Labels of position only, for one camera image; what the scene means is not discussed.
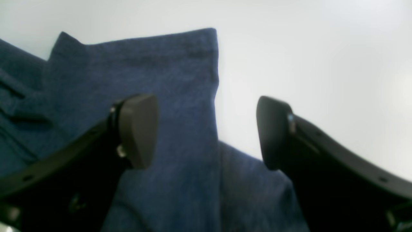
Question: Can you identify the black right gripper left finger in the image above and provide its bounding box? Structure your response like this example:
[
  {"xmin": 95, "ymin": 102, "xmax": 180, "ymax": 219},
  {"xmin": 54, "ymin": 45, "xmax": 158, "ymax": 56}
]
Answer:
[{"xmin": 0, "ymin": 94, "xmax": 159, "ymax": 232}]

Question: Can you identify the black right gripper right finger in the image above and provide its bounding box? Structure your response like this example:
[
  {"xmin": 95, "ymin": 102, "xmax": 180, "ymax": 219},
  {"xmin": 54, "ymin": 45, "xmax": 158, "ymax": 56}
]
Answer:
[{"xmin": 256, "ymin": 96, "xmax": 412, "ymax": 232}]

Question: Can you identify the dark blue T-shirt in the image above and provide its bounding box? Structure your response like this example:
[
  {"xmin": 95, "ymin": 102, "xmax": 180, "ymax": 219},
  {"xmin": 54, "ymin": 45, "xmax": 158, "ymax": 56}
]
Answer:
[{"xmin": 0, "ymin": 28, "xmax": 309, "ymax": 232}]

